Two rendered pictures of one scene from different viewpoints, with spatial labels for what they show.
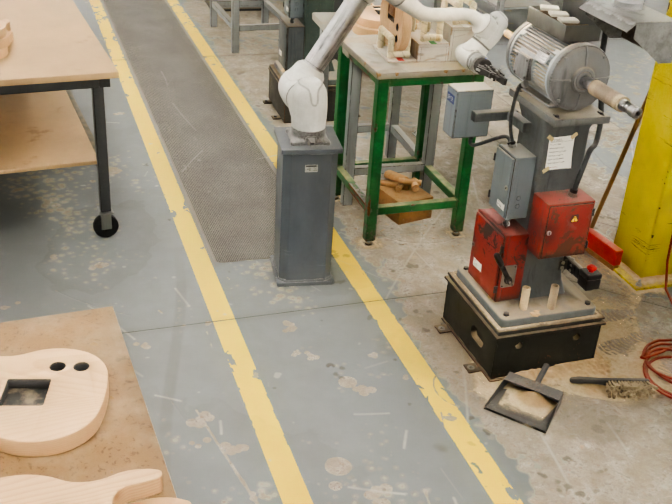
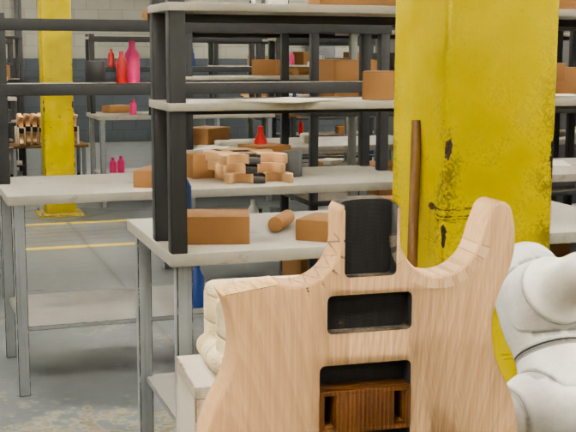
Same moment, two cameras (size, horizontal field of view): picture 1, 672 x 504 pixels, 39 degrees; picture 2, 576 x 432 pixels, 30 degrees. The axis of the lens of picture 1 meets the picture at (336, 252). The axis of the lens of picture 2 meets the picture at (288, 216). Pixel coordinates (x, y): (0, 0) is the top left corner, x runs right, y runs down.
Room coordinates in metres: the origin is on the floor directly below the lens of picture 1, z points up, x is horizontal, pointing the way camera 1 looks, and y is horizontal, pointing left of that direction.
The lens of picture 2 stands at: (4.62, 0.88, 1.52)
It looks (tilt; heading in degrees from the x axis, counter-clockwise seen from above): 9 degrees down; 271
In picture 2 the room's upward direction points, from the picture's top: straight up
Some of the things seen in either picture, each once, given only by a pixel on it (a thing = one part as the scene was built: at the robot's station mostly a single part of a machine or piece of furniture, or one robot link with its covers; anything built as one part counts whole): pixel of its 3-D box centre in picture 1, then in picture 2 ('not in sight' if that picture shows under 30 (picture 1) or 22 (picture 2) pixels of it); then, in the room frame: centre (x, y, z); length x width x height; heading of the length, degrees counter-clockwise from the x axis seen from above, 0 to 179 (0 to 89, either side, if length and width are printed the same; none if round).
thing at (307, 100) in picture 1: (308, 102); not in sight; (3.98, 0.17, 0.87); 0.18 x 0.16 x 0.22; 20
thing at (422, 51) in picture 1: (423, 44); not in sight; (4.62, -0.37, 0.98); 0.27 x 0.16 x 0.09; 18
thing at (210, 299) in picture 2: not in sight; (215, 324); (4.76, -0.54, 1.15); 0.03 x 0.03 x 0.09
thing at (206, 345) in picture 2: not in sight; (213, 352); (4.76, -0.49, 1.12); 0.11 x 0.03 x 0.03; 108
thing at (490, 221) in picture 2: not in sight; (476, 239); (4.45, -0.25, 1.32); 0.07 x 0.04 x 0.09; 17
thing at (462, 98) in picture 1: (480, 122); not in sight; (3.54, -0.54, 0.99); 0.24 x 0.21 x 0.26; 20
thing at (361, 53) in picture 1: (403, 122); not in sight; (4.65, -0.30, 0.55); 0.62 x 0.58 x 0.76; 20
